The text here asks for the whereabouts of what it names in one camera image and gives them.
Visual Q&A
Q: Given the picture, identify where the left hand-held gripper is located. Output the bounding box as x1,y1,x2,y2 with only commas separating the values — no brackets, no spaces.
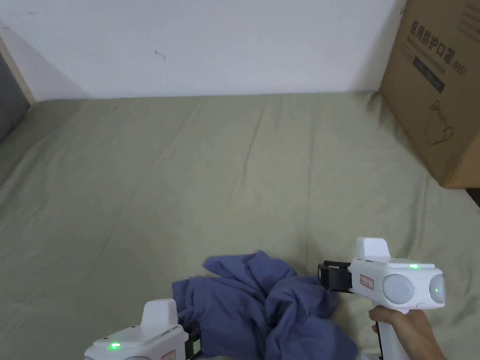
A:
83,298,203,360

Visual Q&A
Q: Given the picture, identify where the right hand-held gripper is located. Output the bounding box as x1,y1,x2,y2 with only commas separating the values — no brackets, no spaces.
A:
318,237,446,360

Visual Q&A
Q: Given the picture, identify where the blue shirt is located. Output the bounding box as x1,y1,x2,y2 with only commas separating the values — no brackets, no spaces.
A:
172,250,359,360

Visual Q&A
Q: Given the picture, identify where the person's right hand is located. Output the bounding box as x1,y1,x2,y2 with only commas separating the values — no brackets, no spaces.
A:
368,305,449,360

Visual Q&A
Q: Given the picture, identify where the bed with pale green sheet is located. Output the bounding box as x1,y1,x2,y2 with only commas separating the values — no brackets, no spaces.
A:
0,90,480,360

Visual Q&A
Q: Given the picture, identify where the brown cardboard carton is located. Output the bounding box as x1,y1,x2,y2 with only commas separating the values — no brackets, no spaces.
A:
378,0,480,190

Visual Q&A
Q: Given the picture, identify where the grey padded headboard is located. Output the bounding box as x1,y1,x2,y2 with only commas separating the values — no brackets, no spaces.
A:
0,48,31,145

